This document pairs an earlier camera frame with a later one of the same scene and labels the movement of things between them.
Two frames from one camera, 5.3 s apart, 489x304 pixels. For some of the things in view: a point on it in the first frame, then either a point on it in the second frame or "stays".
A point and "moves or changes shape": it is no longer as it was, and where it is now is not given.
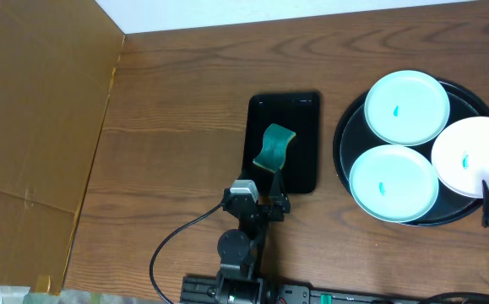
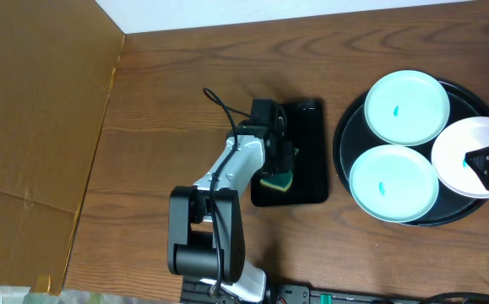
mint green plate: x=393 y=183 stays
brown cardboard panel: x=42 y=76 stays
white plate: x=473 y=149 stays
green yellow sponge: x=275 y=140 moves or changes shape
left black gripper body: x=263 y=209 → x=285 y=156
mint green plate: x=407 y=107 stays
